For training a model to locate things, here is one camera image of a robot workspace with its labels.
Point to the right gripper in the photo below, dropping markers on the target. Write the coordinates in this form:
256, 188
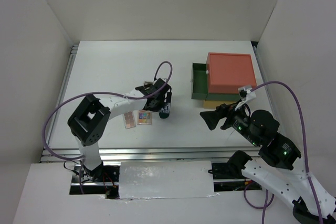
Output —
211, 117

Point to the white taped front panel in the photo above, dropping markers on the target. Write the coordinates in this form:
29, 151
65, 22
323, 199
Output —
173, 179

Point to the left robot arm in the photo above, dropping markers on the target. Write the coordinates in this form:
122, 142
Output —
90, 118

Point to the aluminium front rail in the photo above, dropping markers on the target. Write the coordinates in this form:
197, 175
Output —
172, 154

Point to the aluminium rail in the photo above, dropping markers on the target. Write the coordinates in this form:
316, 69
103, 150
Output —
47, 130
172, 154

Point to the nude eyeshadow palette vertical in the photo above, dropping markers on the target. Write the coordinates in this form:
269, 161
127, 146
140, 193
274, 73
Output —
129, 121

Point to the brown eyeshadow palette horizontal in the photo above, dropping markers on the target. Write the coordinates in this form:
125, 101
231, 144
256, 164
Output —
147, 83

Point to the colourful square eyeshadow palette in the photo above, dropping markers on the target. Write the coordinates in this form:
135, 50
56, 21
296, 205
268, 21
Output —
144, 117

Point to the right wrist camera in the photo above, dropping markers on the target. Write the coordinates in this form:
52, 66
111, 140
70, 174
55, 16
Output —
246, 94

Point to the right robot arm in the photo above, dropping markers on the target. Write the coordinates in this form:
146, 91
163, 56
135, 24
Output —
301, 192

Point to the aluminium left rail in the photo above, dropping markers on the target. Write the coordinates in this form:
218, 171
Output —
47, 130

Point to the yellow bottom drawer unit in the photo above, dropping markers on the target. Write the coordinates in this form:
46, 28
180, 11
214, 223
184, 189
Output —
208, 104

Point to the green drawer unit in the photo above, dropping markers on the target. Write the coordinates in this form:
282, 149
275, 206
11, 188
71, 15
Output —
200, 88

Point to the salmon top drawer unit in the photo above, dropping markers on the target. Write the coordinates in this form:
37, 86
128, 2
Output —
227, 72

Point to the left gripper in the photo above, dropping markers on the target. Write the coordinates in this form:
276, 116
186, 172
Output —
166, 108

